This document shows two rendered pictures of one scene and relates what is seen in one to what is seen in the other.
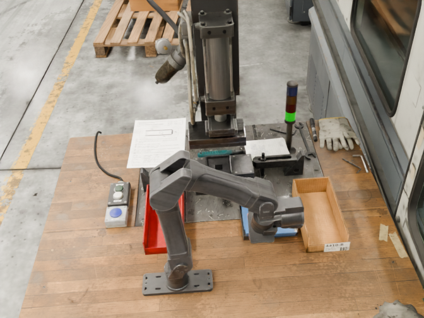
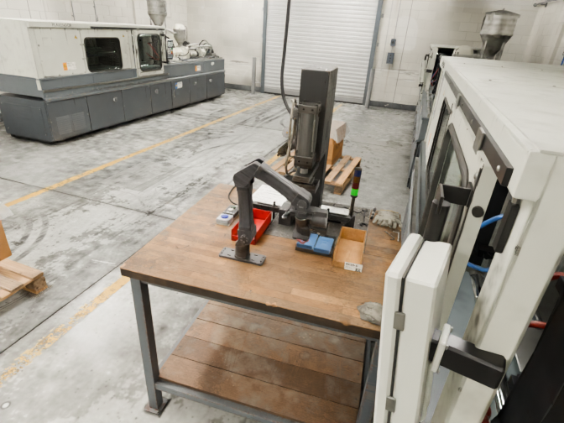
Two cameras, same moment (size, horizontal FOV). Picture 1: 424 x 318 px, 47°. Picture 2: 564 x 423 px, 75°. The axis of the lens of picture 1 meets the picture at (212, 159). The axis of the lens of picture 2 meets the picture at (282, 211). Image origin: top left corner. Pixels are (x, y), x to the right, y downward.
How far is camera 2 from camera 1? 62 cm
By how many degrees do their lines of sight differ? 18
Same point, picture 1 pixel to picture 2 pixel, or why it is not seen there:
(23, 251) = not seen: hidden behind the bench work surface
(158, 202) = (237, 179)
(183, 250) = (248, 225)
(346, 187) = (378, 244)
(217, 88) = (303, 148)
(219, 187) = (275, 181)
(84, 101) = not seen: hidden behind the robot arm
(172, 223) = (244, 201)
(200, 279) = (257, 258)
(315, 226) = (345, 255)
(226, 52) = (311, 124)
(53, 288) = (170, 239)
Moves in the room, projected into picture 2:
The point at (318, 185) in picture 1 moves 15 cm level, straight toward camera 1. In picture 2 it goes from (358, 235) to (346, 248)
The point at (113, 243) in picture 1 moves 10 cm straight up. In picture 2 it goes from (216, 231) to (215, 212)
